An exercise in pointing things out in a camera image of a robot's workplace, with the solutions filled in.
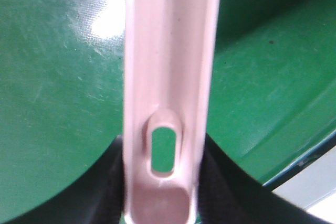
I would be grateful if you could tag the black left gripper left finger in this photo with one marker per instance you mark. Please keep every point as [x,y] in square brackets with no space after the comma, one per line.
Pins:
[97,196]

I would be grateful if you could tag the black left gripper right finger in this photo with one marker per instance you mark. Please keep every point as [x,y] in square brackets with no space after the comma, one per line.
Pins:
[227,194]

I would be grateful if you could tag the white outer conveyor rim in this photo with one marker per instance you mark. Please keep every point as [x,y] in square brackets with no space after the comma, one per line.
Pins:
[309,182]

